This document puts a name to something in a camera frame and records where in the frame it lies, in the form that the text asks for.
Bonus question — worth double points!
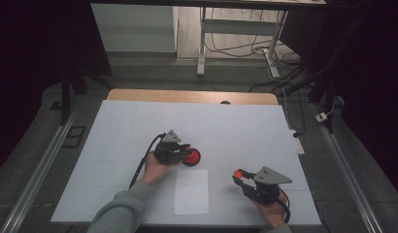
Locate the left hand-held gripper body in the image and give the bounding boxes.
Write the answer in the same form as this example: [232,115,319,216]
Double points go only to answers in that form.
[153,129,191,166]

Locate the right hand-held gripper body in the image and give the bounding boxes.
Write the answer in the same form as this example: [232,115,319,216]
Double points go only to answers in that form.
[242,165,293,206]

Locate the round red ink pad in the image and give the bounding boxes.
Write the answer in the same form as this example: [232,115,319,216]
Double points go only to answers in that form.
[182,148,202,168]

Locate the person's right hand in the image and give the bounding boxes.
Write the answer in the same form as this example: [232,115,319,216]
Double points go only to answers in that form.
[252,191,287,230]

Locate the person's left hand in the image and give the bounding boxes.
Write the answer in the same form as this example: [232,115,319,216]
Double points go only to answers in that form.
[141,150,181,187]

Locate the white paper sheet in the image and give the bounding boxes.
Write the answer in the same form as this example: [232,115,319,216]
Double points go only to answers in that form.
[173,168,211,216]

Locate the white table cover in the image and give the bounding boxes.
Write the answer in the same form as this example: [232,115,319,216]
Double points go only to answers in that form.
[50,99,322,227]

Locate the white power strip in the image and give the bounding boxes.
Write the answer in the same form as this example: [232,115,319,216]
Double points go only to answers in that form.
[288,128,306,156]

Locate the black floor plate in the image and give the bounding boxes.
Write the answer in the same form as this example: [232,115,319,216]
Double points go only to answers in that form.
[61,124,87,150]

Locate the black metal stand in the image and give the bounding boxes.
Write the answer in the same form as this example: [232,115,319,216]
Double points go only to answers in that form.
[58,62,115,126]
[278,56,345,134]

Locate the light grey cabinet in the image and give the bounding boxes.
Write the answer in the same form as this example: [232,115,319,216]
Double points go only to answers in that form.
[90,3,179,53]

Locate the dark curtain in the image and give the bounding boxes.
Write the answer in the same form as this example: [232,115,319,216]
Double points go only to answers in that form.
[0,0,113,178]
[280,0,398,198]

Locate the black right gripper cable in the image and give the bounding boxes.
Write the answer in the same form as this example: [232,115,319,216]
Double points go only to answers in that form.
[278,188,292,225]

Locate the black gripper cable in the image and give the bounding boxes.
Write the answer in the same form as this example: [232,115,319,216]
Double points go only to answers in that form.
[127,132,168,190]
[278,188,292,225]

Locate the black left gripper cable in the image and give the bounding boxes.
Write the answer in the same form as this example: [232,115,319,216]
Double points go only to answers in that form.
[127,132,168,190]

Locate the metal floor rail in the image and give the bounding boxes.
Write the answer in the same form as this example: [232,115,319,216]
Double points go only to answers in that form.
[311,104,384,233]
[0,106,81,233]

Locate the black floor cable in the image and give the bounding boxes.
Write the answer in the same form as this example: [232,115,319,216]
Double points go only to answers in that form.
[249,66,306,93]

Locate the white metal desk frame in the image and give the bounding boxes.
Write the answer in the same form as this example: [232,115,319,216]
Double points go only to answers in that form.
[196,5,289,80]

